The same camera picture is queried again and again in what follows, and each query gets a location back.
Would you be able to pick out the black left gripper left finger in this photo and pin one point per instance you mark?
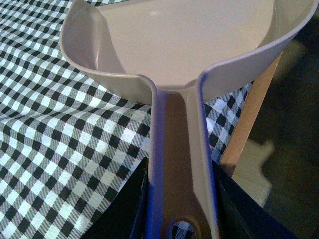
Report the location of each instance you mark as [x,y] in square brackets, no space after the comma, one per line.
[125,217]

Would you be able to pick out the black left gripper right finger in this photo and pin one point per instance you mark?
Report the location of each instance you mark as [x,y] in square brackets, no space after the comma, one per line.
[240,217]

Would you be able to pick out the beige plastic dustpan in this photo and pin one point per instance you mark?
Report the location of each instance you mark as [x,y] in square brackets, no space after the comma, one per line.
[173,55]

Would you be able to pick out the black white checkered tablecloth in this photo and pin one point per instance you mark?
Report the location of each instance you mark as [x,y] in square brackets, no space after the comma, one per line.
[67,145]

